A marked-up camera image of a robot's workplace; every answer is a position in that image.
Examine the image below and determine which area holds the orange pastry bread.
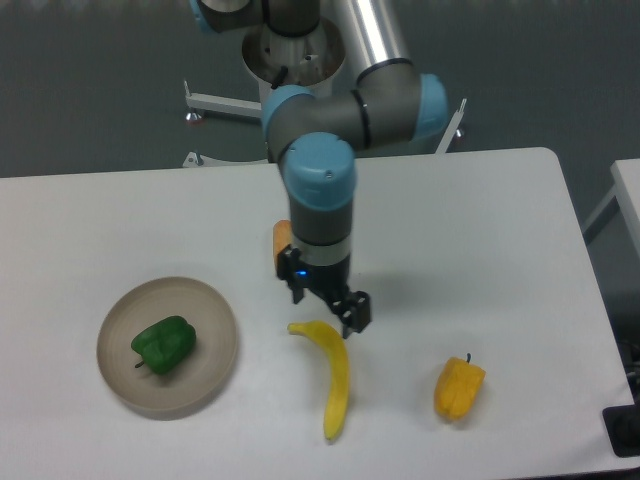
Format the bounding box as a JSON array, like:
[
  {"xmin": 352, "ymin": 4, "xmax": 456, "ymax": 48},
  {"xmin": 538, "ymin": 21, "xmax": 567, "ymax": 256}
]
[{"xmin": 272, "ymin": 219, "xmax": 292, "ymax": 268}]

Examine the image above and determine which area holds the yellow banana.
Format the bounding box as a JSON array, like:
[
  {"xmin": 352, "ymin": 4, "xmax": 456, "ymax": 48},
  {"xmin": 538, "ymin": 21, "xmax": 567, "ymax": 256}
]
[{"xmin": 287, "ymin": 320, "xmax": 351, "ymax": 443}]

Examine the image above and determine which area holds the yellow bell pepper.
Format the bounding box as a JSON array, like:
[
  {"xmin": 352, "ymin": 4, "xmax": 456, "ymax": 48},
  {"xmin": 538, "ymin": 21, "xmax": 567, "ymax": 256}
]
[{"xmin": 434, "ymin": 353, "xmax": 486, "ymax": 421}]

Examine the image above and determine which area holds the black device at edge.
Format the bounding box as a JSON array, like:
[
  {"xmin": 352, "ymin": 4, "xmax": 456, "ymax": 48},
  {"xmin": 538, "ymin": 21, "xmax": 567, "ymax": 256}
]
[{"xmin": 602, "ymin": 405, "xmax": 639, "ymax": 458}]

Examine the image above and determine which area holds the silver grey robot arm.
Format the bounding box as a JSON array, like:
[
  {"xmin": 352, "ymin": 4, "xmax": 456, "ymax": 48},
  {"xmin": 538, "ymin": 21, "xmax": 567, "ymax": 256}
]
[{"xmin": 191, "ymin": 1, "xmax": 448, "ymax": 335}]

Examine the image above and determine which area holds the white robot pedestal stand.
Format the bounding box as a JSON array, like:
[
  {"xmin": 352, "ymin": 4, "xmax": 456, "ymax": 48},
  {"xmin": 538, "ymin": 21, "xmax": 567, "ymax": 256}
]
[{"xmin": 185, "ymin": 19, "xmax": 465, "ymax": 154}]

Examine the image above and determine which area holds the beige round plate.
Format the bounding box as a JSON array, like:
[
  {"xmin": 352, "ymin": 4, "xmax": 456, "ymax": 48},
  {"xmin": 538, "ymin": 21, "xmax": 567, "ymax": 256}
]
[{"xmin": 96, "ymin": 277, "xmax": 239, "ymax": 420}]

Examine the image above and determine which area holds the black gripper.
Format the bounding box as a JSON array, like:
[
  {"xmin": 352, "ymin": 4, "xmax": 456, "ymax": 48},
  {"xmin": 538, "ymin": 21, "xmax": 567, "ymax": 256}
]
[{"xmin": 276, "ymin": 245, "xmax": 371, "ymax": 338}]

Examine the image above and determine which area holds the green bell pepper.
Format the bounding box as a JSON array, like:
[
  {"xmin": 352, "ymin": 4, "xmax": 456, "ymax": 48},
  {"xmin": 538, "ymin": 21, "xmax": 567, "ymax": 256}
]
[{"xmin": 130, "ymin": 316, "xmax": 197, "ymax": 375}]

